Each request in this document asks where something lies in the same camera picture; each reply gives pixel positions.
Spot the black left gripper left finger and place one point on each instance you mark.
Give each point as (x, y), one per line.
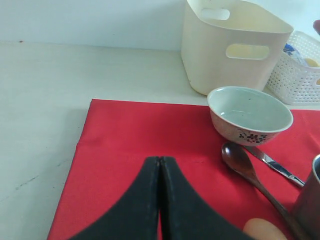
(135, 215)

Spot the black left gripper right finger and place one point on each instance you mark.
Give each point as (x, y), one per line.
(184, 215)

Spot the blue white milk carton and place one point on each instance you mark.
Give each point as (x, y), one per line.
(294, 54)

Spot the yellow lemon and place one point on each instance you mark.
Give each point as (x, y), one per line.
(311, 63)

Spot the red sausage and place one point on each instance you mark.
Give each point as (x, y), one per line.
(316, 26)

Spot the brown egg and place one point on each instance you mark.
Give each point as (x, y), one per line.
(261, 229)

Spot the dark wooden spoon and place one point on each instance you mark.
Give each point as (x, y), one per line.
(236, 159)

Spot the metal table knife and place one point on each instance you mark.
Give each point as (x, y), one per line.
(275, 165)

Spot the pale green ceramic bowl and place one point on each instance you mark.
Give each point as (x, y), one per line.
(247, 116)

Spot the stainless steel cup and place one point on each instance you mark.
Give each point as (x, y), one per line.
(306, 209)

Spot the white perforated plastic basket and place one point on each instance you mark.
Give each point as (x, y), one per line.
(294, 83)

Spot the cream plastic tub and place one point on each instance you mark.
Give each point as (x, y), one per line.
(230, 43)

